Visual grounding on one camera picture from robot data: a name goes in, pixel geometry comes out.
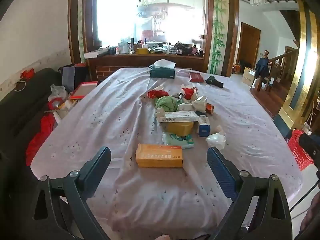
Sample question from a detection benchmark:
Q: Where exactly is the person's right forearm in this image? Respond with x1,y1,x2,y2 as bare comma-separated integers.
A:
299,192,320,240

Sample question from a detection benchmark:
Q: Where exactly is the wooden door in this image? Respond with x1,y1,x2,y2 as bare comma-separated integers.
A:
236,22,262,74

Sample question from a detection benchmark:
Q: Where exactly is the red knot decoration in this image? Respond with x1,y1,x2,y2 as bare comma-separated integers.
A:
20,68,35,80

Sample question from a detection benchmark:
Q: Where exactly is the red cloth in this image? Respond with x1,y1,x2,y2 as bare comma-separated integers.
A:
26,116,55,165

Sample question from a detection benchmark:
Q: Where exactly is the orange cardboard box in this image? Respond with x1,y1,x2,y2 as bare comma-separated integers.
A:
135,144,183,168

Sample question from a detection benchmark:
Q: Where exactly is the dark green tissue box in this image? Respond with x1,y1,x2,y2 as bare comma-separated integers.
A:
149,59,176,78

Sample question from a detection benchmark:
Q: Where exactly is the wooden staircase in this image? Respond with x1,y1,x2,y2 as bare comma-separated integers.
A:
250,47,299,120

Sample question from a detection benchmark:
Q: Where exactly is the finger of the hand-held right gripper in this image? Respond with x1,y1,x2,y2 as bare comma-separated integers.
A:
299,133,320,169

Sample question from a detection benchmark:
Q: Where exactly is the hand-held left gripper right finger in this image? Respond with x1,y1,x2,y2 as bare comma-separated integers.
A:
206,146,292,240

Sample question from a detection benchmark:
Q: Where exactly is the black handheld device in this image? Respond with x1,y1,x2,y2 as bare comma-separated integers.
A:
205,75,224,88

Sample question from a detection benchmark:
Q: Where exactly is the dark red snack bag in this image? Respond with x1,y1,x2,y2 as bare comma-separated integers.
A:
189,71,203,83

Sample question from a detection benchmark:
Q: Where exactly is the black sofa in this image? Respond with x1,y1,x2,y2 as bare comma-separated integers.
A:
0,67,65,230

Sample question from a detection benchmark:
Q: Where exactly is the red and white packet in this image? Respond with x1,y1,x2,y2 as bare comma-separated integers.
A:
180,87,198,100

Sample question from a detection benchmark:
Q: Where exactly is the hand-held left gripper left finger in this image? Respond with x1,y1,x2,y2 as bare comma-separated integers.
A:
30,146,112,240

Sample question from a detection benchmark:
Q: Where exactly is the white plastic bag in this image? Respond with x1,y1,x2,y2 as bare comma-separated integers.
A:
47,84,69,102

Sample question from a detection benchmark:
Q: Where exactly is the gold pillar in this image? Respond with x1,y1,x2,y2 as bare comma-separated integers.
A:
279,0,320,130

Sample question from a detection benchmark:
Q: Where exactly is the crumpled green cloth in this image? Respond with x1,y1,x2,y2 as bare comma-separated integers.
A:
155,96,178,112

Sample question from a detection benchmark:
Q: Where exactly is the red framed board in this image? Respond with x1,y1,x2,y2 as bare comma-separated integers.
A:
70,81,98,100

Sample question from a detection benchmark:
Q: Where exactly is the crumpled white plastic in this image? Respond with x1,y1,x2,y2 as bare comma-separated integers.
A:
206,131,227,150

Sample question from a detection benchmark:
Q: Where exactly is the long white barcode box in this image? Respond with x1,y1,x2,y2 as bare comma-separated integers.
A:
160,111,199,123

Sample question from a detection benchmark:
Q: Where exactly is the black cable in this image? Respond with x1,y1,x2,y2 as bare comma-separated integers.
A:
290,180,320,213

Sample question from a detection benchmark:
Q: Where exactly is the red plastic basket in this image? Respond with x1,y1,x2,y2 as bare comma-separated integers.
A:
287,129,314,172

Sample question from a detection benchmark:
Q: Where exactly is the dark shopping bag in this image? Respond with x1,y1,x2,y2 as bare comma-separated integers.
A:
59,64,88,92

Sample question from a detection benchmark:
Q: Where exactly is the blue and white box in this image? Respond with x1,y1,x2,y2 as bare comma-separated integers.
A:
197,115,211,137

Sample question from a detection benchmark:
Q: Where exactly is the dark jacket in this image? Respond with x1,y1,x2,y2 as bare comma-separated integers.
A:
255,57,270,78

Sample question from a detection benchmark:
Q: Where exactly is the red wrapper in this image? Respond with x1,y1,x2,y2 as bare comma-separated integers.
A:
147,89,169,99

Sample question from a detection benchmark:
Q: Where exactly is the wooden sideboard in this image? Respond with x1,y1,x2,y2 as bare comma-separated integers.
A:
84,52,208,80

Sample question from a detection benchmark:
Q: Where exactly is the green tissue pack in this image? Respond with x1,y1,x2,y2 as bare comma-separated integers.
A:
162,132,195,149

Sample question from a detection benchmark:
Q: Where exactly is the crumpled white paper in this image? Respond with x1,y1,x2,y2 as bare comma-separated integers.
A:
191,96,208,113

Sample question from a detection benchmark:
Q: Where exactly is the bamboo painted panel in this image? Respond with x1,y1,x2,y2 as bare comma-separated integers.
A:
209,0,229,74

